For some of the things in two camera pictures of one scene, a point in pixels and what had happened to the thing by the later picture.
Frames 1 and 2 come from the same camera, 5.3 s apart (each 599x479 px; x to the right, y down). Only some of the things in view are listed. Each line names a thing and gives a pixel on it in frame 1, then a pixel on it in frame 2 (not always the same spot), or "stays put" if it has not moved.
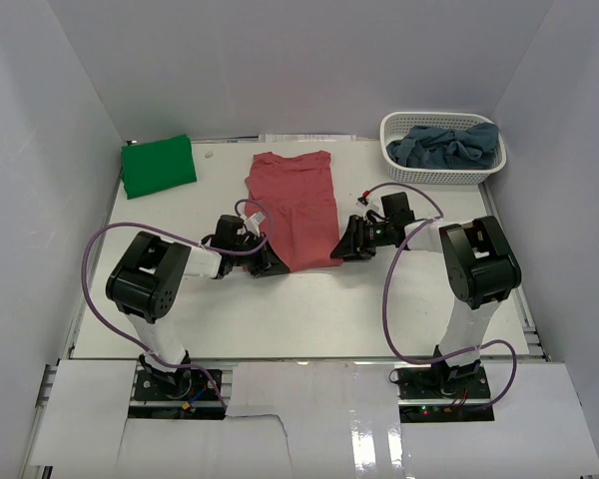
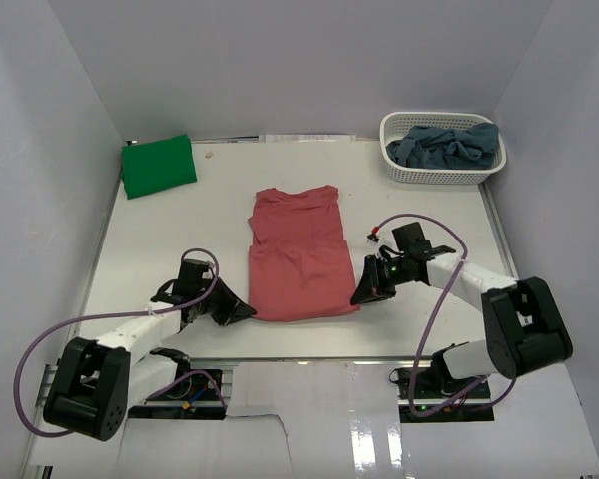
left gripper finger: [273, 264] -> [225, 307]
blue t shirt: [464, 148] stays put
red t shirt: [295, 193] -> [299, 261]
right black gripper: [353, 244] -> [370, 288]
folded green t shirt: [154, 167] stays put
